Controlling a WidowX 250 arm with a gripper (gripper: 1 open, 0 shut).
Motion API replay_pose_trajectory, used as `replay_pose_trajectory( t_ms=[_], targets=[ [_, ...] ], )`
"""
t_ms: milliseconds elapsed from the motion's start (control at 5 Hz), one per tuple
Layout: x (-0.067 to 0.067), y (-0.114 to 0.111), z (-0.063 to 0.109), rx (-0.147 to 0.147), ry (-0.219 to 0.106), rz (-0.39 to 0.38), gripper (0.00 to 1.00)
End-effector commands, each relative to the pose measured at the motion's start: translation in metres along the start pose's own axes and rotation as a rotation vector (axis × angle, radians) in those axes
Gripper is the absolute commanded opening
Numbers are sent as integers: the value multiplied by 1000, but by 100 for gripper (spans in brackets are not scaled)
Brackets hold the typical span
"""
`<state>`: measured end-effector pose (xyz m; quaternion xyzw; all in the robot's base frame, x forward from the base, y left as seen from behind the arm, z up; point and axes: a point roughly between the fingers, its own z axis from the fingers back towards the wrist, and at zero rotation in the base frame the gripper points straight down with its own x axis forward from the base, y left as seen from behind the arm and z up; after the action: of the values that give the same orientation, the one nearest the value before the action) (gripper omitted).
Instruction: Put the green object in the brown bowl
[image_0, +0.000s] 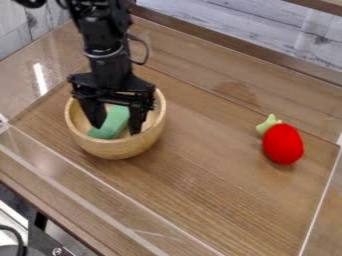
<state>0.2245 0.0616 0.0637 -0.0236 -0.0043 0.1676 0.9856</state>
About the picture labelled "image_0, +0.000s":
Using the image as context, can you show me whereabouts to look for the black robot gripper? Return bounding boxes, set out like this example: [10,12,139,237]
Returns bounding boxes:
[67,50,155,135]

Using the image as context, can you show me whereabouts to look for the green rectangular block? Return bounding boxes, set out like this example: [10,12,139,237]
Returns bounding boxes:
[87,105,130,140]

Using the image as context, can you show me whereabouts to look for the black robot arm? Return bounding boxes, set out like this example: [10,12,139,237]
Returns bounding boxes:
[55,0,157,134]

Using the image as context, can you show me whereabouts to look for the brown wooden bowl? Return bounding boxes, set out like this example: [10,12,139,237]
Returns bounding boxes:
[65,90,167,160]

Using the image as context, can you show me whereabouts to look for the red plush strawberry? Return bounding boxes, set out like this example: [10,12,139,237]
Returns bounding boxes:
[257,114,305,165]

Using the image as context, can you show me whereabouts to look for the clear acrylic tray wall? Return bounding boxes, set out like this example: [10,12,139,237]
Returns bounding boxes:
[0,115,225,256]

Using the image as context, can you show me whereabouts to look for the black table frame leg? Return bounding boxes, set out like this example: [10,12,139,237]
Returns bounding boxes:
[27,212,77,256]

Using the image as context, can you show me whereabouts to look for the black cable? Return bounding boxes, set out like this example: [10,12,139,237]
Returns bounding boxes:
[0,225,26,256]

